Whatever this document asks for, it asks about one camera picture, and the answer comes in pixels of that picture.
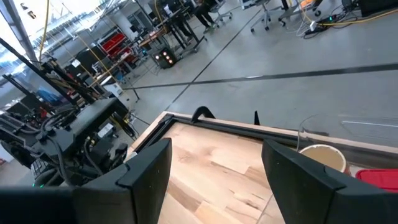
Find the grey office chair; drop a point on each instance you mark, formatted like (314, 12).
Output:
(264, 15)
(222, 12)

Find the black aluminium table frame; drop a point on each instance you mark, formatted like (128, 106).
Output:
(248, 130)

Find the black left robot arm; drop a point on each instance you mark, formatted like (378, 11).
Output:
(87, 121)

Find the person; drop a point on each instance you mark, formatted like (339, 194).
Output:
(205, 12)

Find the patterned red-lid spice tin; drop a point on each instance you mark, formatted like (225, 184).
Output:
(377, 180)

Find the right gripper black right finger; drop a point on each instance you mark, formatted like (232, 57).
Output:
(326, 205)

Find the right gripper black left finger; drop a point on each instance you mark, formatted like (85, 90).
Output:
(93, 205)

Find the black standing desk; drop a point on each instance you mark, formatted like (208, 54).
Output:
(180, 28)

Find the white power strip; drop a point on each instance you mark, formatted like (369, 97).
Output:
(313, 26)

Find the computer tower orange lights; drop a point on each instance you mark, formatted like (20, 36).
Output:
(164, 57)

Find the red storage bins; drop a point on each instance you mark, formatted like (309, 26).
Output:
(114, 43)

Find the clear plastic bin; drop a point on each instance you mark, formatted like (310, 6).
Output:
(298, 137)

